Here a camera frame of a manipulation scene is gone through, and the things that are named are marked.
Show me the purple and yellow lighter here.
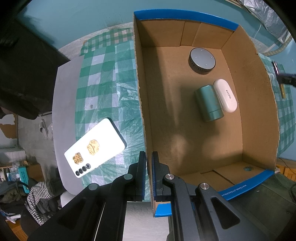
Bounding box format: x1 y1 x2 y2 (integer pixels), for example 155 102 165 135
272 60 286 100

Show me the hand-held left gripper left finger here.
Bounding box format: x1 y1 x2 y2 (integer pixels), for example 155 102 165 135
28 151 147 241

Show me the striped cloth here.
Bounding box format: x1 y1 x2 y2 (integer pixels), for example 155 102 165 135
25 182 63 225

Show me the black round speaker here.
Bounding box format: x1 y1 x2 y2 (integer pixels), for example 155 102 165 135
188 47 216 75

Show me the teal cylinder container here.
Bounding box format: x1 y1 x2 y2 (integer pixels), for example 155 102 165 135
194 85 225 123

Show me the teal carton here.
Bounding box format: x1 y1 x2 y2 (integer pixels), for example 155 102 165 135
18 166 30 194

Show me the blue-edged cardboard box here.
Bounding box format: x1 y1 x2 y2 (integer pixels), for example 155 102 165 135
133 10 279 218

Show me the beige pipe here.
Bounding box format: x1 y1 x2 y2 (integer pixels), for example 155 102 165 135
264 32 292 56

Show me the green checkered tablecloth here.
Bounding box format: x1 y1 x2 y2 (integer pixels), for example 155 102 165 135
74 28 151 202
258 52 292 156

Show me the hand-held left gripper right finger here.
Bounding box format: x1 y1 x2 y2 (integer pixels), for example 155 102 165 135
151 151 257 241

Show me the white earbuds case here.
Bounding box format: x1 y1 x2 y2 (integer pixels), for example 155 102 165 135
213 79 238 113

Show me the silver foil sheet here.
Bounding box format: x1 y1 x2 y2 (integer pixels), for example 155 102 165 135
240 0 292 43

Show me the white smartphone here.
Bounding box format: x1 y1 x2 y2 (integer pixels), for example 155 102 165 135
64 118 127 178

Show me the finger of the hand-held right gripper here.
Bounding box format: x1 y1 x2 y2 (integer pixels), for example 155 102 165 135
276 73 296 88

